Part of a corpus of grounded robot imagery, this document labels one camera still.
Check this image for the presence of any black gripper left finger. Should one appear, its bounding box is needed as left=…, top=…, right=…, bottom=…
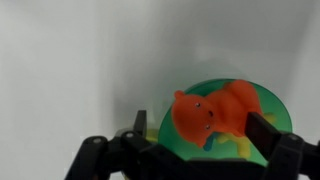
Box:
left=133, top=110, right=147, bottom=136

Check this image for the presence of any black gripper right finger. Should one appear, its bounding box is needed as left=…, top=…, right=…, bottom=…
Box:
left=245, top=112, right=282, bottom=158

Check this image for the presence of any orange rubber animal toy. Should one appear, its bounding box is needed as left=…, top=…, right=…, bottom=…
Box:
left=171, top=80, right=263, bottom=147

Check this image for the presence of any yellow toy in bowl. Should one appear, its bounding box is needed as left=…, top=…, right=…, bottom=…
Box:
left=213, top=112, right=278, bottom=158

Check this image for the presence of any green plastic bowl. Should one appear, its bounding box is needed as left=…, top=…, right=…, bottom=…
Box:
left=158, top=79, right=293, bottom=165

